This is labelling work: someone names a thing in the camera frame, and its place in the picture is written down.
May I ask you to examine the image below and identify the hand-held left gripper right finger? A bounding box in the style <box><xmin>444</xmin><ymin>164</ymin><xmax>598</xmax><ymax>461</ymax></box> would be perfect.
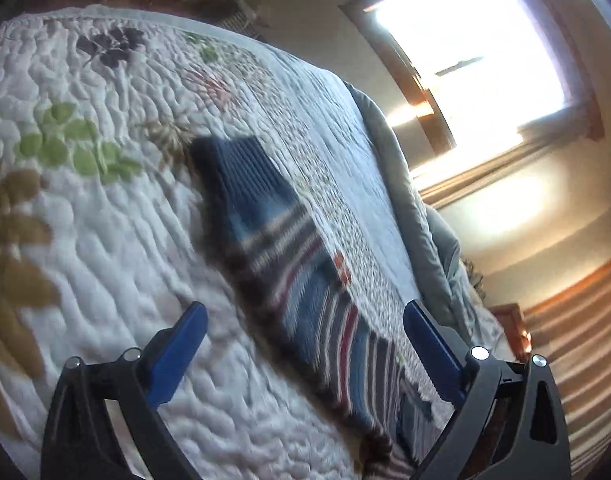
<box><xmin>403</xmin><ymin>300</ymin><xmax>571</xmax><ymax>480</ymax></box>

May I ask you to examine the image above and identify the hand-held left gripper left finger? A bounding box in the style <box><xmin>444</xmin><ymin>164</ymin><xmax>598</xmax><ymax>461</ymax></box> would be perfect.
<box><xmin>40</xmin><ymin>301</ymin><xmax>209</xmax><ymax>480</ymax></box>

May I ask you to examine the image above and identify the wooden nightstand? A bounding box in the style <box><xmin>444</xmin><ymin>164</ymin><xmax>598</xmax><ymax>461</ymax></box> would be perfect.
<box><xmin>488</xmin><ymin>302</ymin><xmax>533</xmax><ymax>362</ymax></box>

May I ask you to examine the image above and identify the floral quilted bedspread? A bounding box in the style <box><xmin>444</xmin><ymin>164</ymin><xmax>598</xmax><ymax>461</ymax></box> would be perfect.
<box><xmin>0</xmin><ymin>4</ymin><xmax>466</xmax><ymax>480</ymax></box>

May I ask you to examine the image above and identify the grey pillow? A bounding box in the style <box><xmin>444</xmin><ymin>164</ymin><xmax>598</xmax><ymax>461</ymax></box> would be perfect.
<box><xmin>343</xmin><ymin>80</ymin><xmax>507</xmax><ymax>357</ymax></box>

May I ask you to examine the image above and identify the bright window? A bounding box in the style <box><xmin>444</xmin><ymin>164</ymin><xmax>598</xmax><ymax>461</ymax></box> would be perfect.
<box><xmin>363</xmin><ymin>0</ymin><xmax>575</xmax><ymax>132</ymax></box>

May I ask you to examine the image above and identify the metal floor vent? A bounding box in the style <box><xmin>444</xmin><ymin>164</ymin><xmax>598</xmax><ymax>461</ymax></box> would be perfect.
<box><xmin>220</xmin><ymin>0</ymin><xmax>267</xmax><ymax>37</ymax></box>

